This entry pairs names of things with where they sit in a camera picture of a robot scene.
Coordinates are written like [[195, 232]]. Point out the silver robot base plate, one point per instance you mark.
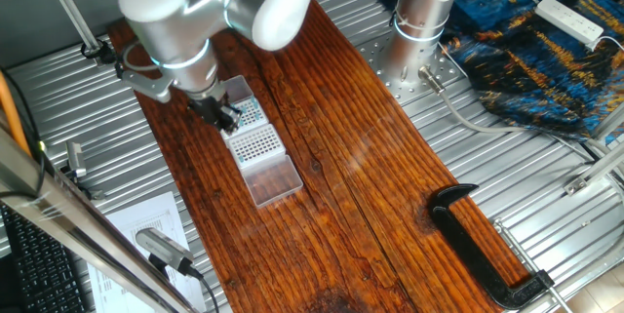
[[378, 66]]

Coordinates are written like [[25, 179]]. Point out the small silver camera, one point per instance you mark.
[[75, 159]]

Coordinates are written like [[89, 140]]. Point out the aluminium profile bar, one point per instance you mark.
[[595, 169]]

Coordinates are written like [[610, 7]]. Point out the blue patterned cloth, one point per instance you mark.
[[536, 69]]

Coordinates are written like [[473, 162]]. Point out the thin aluminium rail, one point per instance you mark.
[[69, 6]]

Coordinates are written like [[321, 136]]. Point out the printed paper sheet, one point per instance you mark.
[[141, 215]]

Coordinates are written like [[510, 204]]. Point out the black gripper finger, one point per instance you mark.
[[222, 122], [234, 117]]

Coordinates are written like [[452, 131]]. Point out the black C-clamp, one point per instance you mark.
[[468, 249]]

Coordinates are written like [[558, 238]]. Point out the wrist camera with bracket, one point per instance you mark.
[[151, 86]]

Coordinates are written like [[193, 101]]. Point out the orange tube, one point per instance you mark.
[[12, 113]]

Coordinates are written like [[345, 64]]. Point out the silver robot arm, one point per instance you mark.
[[166, 20]]

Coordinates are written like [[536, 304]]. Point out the black keyboard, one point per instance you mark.
[[39, 274]]

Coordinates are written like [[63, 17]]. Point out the white power strip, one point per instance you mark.
[[568, 19]]

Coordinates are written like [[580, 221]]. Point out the silver depth camera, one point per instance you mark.
[[163, 249]]

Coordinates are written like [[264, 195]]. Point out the brown wooden board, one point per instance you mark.
[[341, 181]]

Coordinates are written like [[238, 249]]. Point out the white pipette tip box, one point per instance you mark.
[[256, 144], [251, 125]]

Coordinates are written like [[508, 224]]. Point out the steel frame bar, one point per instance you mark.
[[73, 220]]

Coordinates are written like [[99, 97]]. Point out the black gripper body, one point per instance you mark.
[[207, 107]]

